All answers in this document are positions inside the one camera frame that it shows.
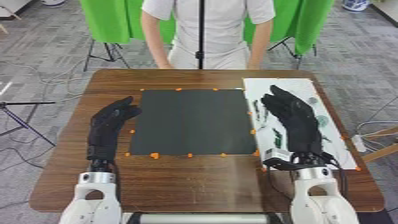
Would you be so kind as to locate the blue and white vase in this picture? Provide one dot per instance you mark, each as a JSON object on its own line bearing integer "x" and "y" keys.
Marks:
{"x": 356, "y": 4}

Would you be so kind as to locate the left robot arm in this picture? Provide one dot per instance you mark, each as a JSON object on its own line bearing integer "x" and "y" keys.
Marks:
{"x": 95, "y": 200}

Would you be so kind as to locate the black tripod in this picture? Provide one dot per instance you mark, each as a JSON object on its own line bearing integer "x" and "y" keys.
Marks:
{"x": 24, "y": 125}

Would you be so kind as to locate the white power strip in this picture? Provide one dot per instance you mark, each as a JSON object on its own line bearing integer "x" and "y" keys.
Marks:
{"x": 360, "y": 144}

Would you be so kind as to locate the pale grey bar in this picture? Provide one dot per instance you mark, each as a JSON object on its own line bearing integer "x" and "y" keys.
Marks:
{"x": 197, "y": 219}

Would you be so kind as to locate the white sheet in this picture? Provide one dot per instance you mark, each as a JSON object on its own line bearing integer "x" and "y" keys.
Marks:
{"x": 332, "y": 140}

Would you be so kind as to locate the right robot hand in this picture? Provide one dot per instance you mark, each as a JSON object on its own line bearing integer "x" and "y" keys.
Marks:
{"x": 298, "y": 125}

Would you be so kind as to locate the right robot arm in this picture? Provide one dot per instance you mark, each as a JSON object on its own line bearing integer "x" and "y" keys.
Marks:
{"x": 317, "y": 200}

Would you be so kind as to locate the person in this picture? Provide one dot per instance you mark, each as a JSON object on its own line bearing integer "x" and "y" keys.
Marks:
{"x": 223, "y": 30}

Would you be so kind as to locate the dark mat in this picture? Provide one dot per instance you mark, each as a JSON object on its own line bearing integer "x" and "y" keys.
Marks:
{"x": 193, "y": 121}

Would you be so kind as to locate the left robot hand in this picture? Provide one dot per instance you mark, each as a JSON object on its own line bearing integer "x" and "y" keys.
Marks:
{"x": 108, "y": 128}

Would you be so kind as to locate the black stand pole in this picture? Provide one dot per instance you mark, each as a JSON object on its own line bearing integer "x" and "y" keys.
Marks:
{"x": 202, "y": 33}

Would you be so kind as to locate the black backdrop stand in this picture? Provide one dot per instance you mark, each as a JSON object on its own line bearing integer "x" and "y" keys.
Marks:
{"x": 111, "y": 53}
{"x": 294, "y": 53}

